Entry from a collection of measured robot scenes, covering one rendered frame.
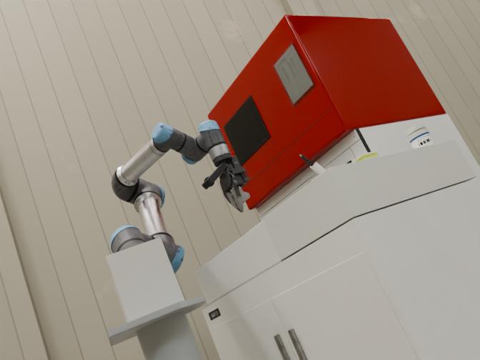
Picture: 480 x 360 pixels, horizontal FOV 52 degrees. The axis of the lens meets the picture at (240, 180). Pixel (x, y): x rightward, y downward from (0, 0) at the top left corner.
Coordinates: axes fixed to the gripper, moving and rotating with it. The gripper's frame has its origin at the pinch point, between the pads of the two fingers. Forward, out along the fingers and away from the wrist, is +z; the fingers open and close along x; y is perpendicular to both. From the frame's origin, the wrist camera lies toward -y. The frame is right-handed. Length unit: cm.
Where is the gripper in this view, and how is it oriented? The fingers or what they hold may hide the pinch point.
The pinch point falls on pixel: (238, 208)
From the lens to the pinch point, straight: 173.5
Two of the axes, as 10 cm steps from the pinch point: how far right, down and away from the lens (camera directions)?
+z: 3.9, 8.8, -2.8
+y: 8.0, -1.8, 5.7
